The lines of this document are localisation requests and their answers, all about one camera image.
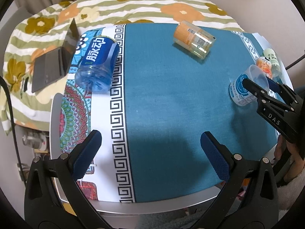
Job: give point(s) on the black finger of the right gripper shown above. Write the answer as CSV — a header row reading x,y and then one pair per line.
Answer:
x,y
257,93
288,96

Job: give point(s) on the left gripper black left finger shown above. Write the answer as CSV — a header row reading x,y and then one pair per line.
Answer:
x,y
71,169

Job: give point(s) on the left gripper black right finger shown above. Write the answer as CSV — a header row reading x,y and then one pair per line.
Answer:
x,y
228,169

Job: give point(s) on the white blue label plastic cup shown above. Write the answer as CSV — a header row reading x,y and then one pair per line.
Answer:
x,y
244,89

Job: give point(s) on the green label clear cup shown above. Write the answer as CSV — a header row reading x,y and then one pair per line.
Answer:
x,y
275,65

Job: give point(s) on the orange fruit label cup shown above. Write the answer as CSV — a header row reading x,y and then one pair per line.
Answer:
x,y
265,65

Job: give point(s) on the floral striped duvet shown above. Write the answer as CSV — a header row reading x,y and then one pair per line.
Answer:
x,y
46,30

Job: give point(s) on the orange label glass jar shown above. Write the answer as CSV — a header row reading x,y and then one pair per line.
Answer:
x,y
193,39

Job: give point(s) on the teal patterned tablecloth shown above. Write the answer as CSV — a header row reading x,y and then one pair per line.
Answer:
x,y
171,109

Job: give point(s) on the black laptop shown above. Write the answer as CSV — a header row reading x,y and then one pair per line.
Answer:
x,y
53,65

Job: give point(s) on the blue label plastic bottle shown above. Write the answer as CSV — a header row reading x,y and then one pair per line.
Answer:
x,y
96,68

